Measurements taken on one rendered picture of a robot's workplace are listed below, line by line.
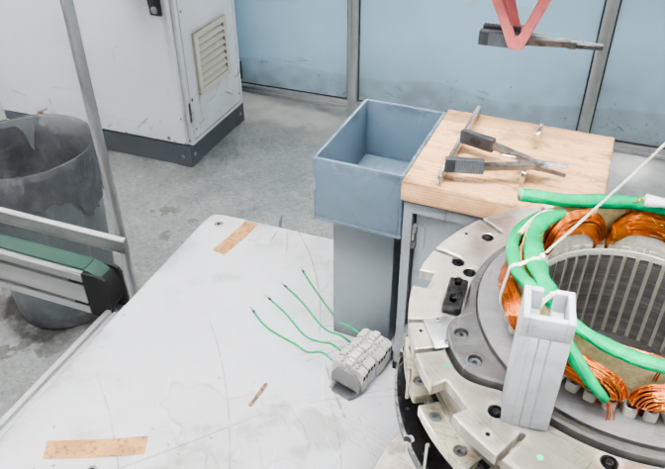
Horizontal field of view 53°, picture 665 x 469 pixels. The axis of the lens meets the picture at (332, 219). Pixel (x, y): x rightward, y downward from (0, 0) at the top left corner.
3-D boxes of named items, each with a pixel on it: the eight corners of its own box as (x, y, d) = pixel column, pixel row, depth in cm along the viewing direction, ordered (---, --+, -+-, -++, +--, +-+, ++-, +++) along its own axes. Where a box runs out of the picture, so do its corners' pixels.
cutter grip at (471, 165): (443, 172, 69) (445, 158, 68) (443, 168, 69) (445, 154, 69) (483, 175, 68) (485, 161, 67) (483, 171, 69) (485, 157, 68)
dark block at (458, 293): (467, 288, 51) (469, 275, 51) (459, 317, 49) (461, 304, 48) (449, 284, 52) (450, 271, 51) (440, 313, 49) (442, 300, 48)
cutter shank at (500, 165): (484, 170, 68) (485, 165, 68) (482, 166, 69) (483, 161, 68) (542, 169, 68) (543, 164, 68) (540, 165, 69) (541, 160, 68)
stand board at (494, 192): (400, 200, 71) (401, 181, 70) (446, 126, 86) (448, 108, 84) (595, 243, 65) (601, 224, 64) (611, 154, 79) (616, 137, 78)
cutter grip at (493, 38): (477, 45, 71) (479, 30, 70) (479, 42, 72) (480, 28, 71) (515, 49, 70) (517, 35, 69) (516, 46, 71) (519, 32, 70)
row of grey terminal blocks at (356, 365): (354, 404, 82) (354, 381, 79) (324, 386, 84) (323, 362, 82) (398, 356, 88) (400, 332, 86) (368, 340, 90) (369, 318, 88)
